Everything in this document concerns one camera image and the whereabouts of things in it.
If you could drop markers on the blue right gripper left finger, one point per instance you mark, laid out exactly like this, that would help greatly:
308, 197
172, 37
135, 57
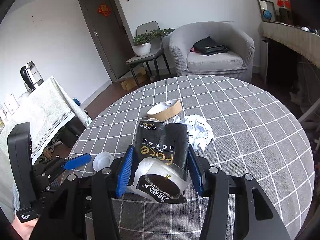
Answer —
123, 172

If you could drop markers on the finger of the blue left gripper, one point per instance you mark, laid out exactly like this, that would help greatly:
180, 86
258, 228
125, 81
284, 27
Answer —
77, 162

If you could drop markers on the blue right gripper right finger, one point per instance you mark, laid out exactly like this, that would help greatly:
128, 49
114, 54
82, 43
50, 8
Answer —
196, 171

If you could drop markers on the white plastic lid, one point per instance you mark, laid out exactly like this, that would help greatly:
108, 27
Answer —
102, 160

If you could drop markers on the black tissue packet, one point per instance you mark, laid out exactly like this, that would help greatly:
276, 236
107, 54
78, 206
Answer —
159, 166

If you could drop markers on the white paper ball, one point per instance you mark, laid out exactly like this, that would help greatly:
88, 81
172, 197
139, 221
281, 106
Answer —
199, 131

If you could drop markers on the brown paper bowl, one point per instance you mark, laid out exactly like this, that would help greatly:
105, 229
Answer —
165, 110

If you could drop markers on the person's left hand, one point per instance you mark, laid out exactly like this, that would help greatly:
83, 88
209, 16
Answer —
24, 229

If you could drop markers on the white patterned tablecloth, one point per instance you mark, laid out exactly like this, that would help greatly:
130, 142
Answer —
48, 108

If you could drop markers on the grey checked round tablecloth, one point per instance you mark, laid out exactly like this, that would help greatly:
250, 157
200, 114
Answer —
253, 133

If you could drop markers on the electric glass kettle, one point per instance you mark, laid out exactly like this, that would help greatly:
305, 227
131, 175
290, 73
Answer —
31, 77

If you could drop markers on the cardboard box on floor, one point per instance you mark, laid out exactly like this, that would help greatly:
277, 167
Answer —
130, 83

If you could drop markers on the grey armchair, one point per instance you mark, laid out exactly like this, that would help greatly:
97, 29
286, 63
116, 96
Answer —
236, 63

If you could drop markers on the black handbag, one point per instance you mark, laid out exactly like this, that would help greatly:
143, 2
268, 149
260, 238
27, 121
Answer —
208, 46

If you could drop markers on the grey dining chair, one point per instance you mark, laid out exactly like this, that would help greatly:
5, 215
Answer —
157, 50

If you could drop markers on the potted green plant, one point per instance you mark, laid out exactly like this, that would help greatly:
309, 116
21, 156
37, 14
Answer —
142, 42

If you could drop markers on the grey door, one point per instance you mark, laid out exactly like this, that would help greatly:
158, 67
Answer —
111, 36

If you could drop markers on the red fu door sticker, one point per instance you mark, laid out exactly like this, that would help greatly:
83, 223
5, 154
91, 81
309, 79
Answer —
104, 10

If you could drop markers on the beige lace desk cloth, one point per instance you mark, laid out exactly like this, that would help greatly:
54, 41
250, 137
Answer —
303, 42

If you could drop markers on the small blue globe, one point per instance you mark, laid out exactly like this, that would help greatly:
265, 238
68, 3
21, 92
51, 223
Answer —
267, 15

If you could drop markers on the framed picture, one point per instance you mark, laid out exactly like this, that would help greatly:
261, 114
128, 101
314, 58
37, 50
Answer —
267, 5

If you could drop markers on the small red flags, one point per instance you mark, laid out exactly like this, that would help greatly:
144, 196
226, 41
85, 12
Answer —
284, 4

